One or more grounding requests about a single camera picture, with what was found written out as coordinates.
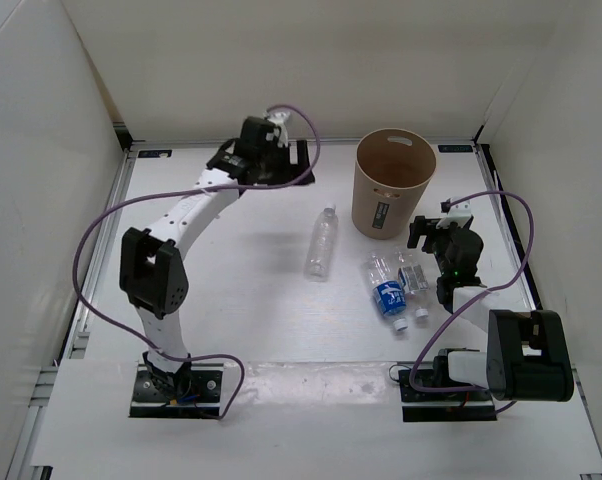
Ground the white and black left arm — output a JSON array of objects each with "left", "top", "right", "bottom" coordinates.
[{"left": 119, "top": 111, "right": 315, "bottom": 400}]

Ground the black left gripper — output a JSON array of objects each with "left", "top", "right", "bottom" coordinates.
[{"left": 256, "top": 140, "right": 313, "bottom": 187}]

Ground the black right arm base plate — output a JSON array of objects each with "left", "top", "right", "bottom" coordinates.
[{"left": 388, "top": 363, "right": 497, "bottom": 423}]

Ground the dark XDOF logo sticker right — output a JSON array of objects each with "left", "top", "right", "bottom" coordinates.
[{"left": 438, "top": 144, "right": 473, "bottom": 153}]

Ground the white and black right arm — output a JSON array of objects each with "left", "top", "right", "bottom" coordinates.
[{"left": 407, "top": 216, "right": 574, "bottom": 402}]

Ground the clear plastic bottle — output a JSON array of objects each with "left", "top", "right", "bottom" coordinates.
[{"left": 304, "top": 204, "right": 339, "bottom": 281}]

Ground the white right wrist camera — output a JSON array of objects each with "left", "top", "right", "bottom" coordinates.
[{"left": 436, "top": 198, "right": 473, "bottom": 229}]

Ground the aluminium table edge rail left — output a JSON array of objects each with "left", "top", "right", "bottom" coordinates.
[{"left": 5, "top": 147, "right": 137, "bottom": 480}]

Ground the clear bottle with white label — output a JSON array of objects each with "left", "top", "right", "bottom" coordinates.
[{"left": 393, "top": 248, "right": 429, "bottom": 323}]

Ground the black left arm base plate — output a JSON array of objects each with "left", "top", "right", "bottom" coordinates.
[{"left": 129, "top": 363, "right": 224, "bottom": 420}]

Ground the clear bottle with blue label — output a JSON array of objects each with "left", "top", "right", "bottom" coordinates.
[{"left": 363, "top": 252, "right": 408, "bottom": 335}]

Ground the beige round waste bin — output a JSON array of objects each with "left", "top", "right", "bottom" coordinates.
[{"left": 351, "top": 128, "right": 437, "bottom": 240}]

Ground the dark logo sticker left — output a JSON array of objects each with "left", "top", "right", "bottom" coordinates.
[{"left": 137, "top": 149, "right": 172, "bottom": 159}]

